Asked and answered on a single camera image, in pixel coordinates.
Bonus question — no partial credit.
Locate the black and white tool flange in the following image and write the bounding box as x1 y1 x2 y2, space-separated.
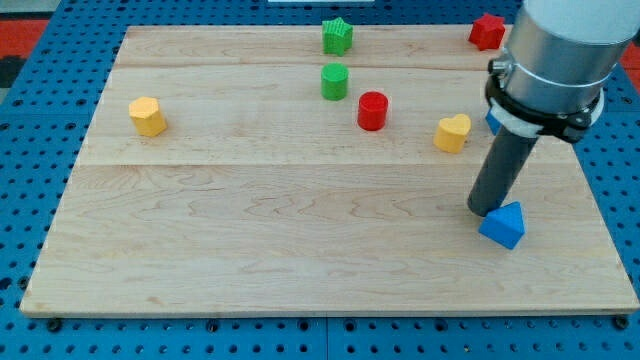
485 75 604 144

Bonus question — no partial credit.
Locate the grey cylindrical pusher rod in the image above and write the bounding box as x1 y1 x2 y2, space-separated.
467 127 538 217

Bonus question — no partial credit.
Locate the blue triangle block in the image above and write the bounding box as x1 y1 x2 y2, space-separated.
479 202 526 250

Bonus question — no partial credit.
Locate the blue block behind arm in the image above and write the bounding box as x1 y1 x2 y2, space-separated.
485 112 501 136

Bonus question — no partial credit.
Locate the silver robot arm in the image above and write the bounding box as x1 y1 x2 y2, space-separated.
467 0 639 216

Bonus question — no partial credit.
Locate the yellow heart block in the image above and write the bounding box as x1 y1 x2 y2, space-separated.
433 114 472 154

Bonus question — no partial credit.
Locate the red star block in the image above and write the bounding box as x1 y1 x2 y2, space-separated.
468 13 506 51

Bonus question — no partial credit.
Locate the red cylinder block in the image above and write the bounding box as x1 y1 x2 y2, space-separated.
357 91 389 131

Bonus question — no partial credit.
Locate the green cylinder block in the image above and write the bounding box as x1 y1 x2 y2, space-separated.
321 63 349 101

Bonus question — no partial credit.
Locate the green star block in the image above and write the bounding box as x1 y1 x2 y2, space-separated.
322 17 353 56

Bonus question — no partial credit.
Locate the wooden board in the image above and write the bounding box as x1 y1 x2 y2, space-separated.
20 25 639 319

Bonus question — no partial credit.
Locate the yellow hexagon block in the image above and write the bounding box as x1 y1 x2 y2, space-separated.
128 97 167 137

